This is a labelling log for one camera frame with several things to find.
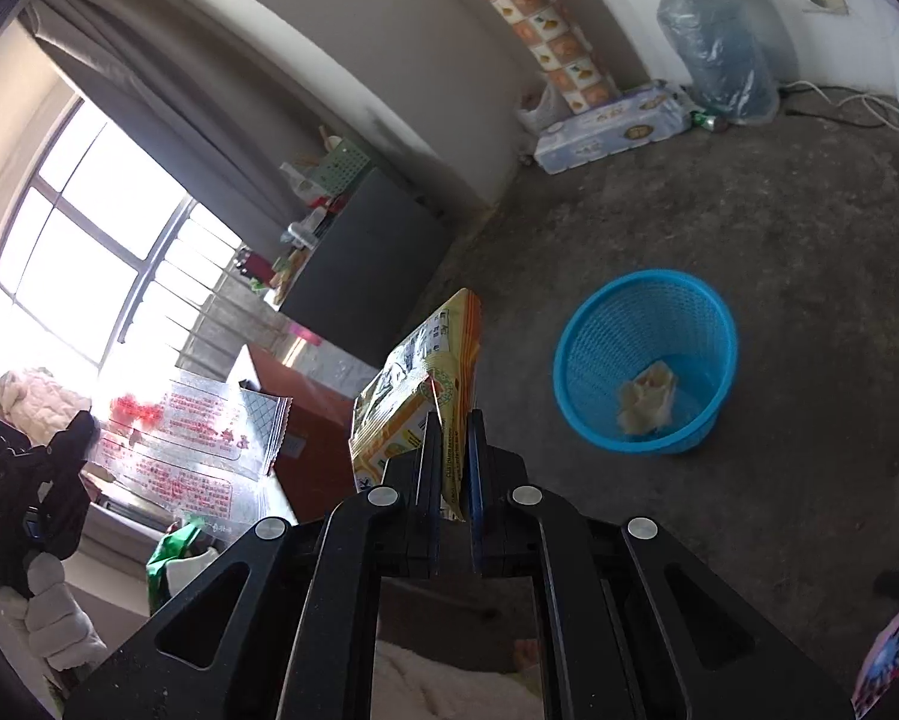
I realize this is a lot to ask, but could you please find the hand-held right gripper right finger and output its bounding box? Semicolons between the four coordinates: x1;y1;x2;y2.
464;409;859;720

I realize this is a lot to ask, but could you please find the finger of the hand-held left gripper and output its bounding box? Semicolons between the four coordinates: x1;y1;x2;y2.
48;409;100;470

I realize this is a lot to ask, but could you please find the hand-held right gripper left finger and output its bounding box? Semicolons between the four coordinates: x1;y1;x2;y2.
63;411;444;720

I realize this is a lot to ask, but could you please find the yellow snack packet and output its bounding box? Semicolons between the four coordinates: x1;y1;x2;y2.
350;287;485;522

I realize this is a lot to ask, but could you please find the clear red-printed plastic wrapper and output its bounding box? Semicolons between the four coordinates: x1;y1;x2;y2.
89;371;293;541

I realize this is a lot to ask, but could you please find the blue plastic mesh basket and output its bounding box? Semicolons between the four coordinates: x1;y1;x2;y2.
553;270;740;455

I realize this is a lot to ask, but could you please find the person's left hand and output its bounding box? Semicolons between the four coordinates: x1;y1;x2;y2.
0;551;110;680

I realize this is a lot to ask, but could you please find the hanging padded quilt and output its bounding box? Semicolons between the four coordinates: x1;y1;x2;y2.
0;367;94;451

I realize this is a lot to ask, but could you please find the brown wooden table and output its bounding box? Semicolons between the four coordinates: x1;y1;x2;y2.
224;345;362;526

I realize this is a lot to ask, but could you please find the green plastic packet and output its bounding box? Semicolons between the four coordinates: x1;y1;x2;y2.
145;514;220;616

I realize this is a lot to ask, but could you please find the balcony railing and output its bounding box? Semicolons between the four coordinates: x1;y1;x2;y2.
157;217;300;376

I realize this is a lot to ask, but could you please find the crumpled pale wrapper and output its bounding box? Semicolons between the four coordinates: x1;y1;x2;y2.
617;361;679;436

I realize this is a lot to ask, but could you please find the window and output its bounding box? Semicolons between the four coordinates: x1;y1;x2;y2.
0;90;244;391

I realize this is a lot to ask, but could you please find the white fleece cloth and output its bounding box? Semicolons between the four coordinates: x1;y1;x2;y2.
378;641;544;720

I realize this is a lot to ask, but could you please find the grey cabinet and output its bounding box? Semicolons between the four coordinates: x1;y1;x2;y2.
276;165;454;368

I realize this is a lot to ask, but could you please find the green plastic storage basket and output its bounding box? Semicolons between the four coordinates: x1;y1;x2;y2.
310;139;371;200

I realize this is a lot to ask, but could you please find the grey curtain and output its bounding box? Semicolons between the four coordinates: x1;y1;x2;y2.
22;0;323;241

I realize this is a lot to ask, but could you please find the white plastic bag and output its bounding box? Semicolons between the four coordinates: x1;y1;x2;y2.
516;82;570;134

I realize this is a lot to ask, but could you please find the pack of tissue rolls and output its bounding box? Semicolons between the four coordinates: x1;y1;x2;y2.
533;82;691;176

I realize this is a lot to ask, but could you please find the colourful printed cloth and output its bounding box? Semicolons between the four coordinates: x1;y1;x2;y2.
852;577;899;720

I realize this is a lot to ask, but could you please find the checkered patterned roll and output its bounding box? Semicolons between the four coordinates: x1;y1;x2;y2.
447;0;621;115

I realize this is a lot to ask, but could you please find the large blue water jug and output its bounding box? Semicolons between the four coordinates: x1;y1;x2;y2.
657;0;781;126

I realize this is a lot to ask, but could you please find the white cable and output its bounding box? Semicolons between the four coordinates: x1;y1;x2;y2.
783;79;899;132

